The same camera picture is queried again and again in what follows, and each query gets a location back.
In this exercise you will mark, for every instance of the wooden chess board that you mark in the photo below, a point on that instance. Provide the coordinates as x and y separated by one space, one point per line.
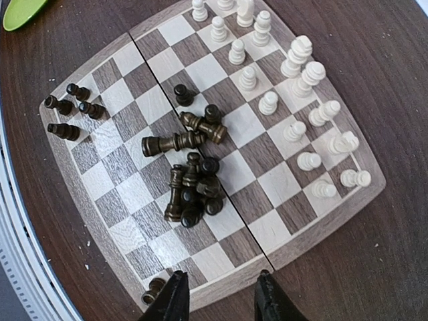
280 162

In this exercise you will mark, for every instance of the dark corner rook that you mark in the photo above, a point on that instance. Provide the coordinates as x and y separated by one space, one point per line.
154 287

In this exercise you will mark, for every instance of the green plate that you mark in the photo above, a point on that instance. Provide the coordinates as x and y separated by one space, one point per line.
19 12

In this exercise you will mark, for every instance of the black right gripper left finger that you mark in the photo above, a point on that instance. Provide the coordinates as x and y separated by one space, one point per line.
173 301

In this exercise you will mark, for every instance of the white knight chess piece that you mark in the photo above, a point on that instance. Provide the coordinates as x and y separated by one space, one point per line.
245 11

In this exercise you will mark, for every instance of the white rook chess piece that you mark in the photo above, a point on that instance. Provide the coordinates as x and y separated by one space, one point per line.
351 178

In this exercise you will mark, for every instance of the dark pawn chess piece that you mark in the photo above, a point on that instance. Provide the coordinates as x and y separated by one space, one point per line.
184 96

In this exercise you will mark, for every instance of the aluminium front frame rail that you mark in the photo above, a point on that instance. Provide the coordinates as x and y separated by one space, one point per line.
22 259

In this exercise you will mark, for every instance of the dark rook chess piece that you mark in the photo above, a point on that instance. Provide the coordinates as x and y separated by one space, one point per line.
63 107

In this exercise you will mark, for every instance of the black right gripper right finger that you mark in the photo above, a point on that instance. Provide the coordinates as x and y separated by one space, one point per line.
271 302

